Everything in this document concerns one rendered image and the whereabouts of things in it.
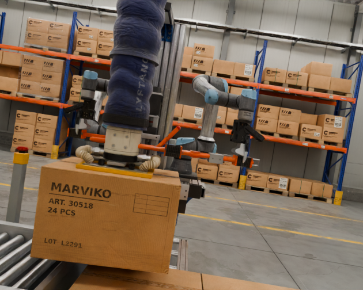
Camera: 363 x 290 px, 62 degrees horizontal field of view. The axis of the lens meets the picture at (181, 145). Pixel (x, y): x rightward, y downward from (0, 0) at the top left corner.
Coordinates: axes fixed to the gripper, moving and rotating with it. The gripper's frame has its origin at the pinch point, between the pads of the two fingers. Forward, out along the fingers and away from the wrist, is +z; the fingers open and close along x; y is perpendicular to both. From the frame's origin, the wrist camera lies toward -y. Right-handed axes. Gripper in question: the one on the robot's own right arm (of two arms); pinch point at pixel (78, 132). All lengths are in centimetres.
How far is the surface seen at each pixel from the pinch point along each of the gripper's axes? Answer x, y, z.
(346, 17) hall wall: 775, 554, -457
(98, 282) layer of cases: -37, 30, 66
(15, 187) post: 22, -40, 43
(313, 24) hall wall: 782, 456, -419
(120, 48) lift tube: -36, 23, -43
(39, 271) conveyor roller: -33, 1, 66
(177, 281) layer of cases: -26, 68, 65
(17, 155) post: 22, -42, 22
